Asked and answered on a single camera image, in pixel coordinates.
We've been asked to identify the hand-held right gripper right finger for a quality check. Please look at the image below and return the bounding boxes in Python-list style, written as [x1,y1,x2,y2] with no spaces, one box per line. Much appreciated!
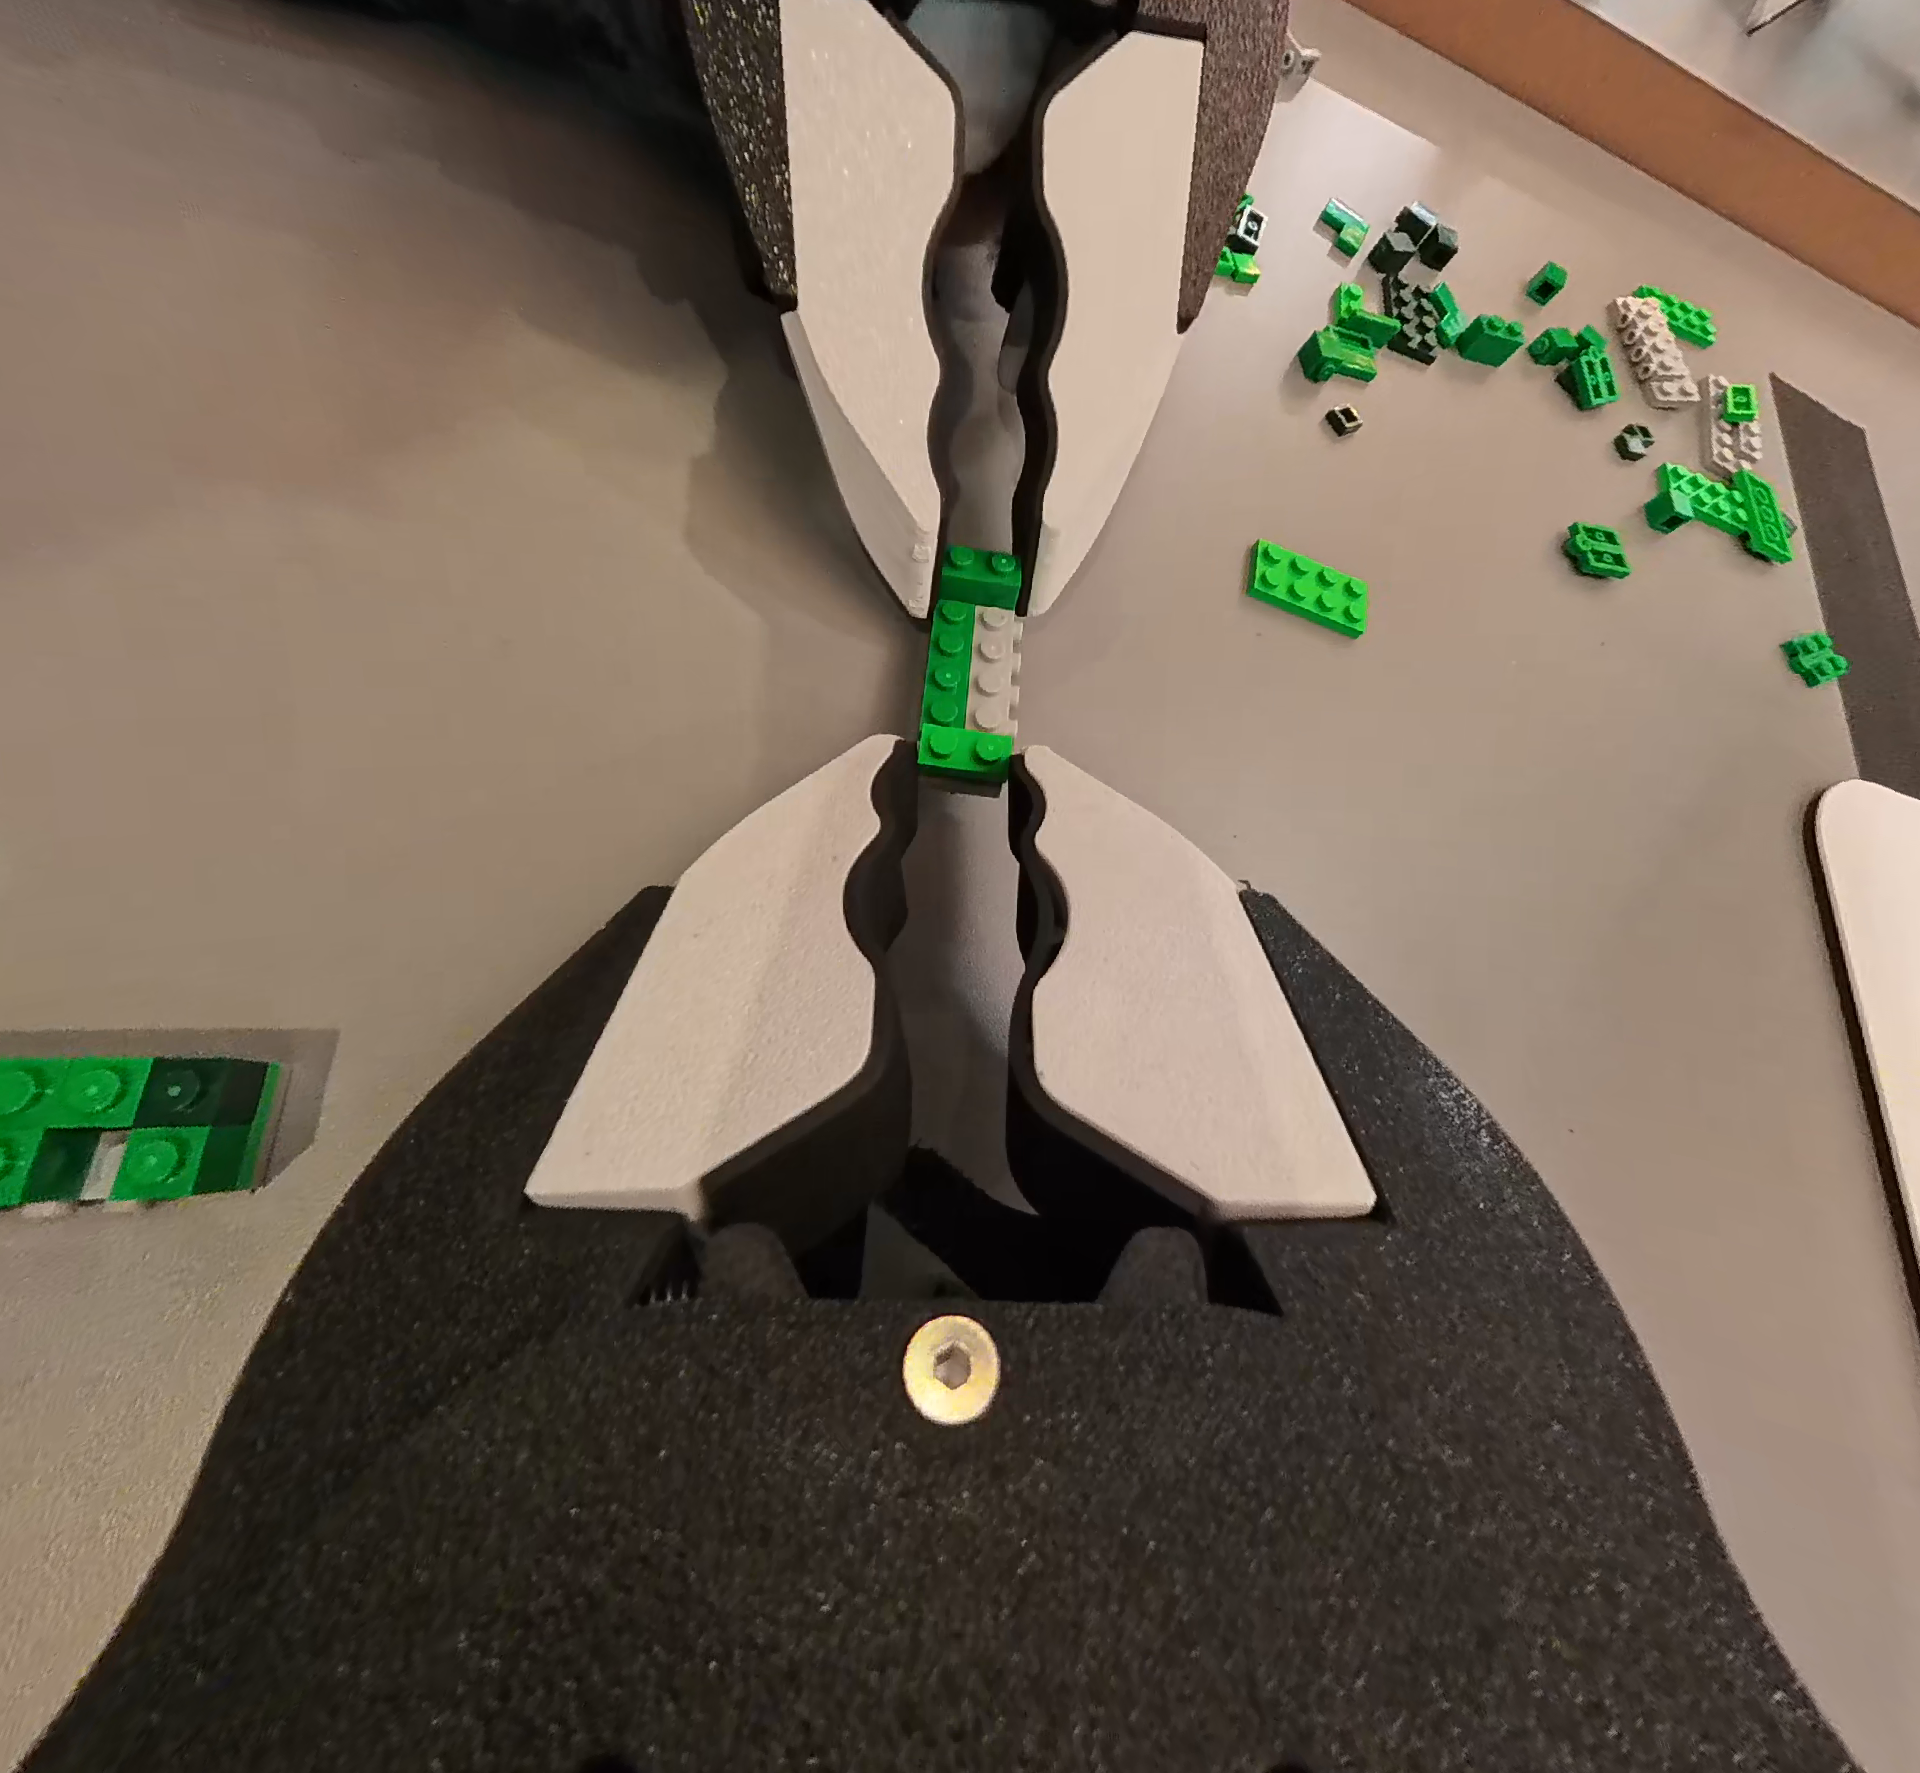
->
[1007,748,1379,1231]

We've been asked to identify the pile of small building bricks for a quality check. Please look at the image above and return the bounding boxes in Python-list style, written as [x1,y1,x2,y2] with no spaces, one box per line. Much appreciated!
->
[1214,194,1857,688]

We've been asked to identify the large green brick build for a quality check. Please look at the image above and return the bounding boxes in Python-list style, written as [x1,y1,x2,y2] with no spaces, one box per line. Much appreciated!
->
[0,1049,290,1218]

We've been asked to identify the white wood-edged board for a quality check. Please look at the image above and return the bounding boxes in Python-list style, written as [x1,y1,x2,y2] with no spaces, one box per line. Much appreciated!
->
[1287,0,1920,251]

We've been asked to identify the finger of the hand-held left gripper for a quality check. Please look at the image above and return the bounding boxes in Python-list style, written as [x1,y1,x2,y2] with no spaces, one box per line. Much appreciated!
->
[1023,30,1211,617]
[776,0,963,622]

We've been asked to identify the black tape strip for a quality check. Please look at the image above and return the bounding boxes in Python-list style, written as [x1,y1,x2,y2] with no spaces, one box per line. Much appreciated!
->
[1771,373,1920,788]

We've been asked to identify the green and grey brick assembly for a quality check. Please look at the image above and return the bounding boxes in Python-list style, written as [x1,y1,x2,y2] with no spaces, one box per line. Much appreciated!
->
[915,545,1031,801]

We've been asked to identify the grey desk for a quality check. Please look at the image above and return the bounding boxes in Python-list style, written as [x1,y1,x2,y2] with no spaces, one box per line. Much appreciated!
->
[0,0,1920,1773]

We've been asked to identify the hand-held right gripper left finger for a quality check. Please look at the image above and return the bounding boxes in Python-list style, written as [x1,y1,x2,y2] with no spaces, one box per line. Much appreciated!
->
[522,734,917,1231]

